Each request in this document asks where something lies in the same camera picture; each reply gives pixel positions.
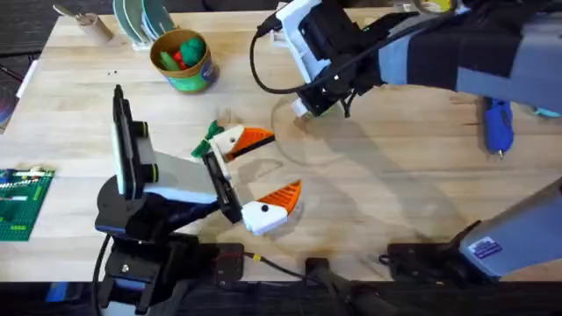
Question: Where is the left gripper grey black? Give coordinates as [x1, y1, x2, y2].
[131, 120, 304, 237]

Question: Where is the blue electric screwdriver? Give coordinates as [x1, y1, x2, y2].
[482, 97, 515, 160]

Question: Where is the wooden cylinder holder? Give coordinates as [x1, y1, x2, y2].
[52, 3, 116, 43]

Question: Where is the tub with toys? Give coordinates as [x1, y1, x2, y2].
[148, 28, 220, 95]

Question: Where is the left black upright wrist plate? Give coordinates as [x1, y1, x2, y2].
[110, 83, 138, 201]

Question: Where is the tape roll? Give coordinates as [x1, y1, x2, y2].
[411, 0, 458, 15]

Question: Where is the teal plate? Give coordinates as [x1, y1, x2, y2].
[123, 0, 150, 44]
[140, 0, 177, 41]
[112, 0, 133, 43]

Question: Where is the white plate rack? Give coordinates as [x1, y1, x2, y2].
[130, 37, 155, 52]

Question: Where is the green board with blocks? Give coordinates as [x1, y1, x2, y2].
[0, 166, 56, 242]

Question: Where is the white strip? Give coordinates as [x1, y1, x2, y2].
[16, 59, 40, 100]

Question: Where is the small teal object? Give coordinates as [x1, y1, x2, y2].
[532, 104, 562, 119]

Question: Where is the black camera cable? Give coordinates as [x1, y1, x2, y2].
[249, 15, 317, 96]

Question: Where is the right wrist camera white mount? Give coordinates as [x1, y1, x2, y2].
[274, 0, 365, 83]

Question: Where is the black cable with yellow tag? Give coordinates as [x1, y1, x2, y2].
[243, 250, 308, 282]

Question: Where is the black rail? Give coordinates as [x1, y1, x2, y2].
[0, 256, 562, 316]

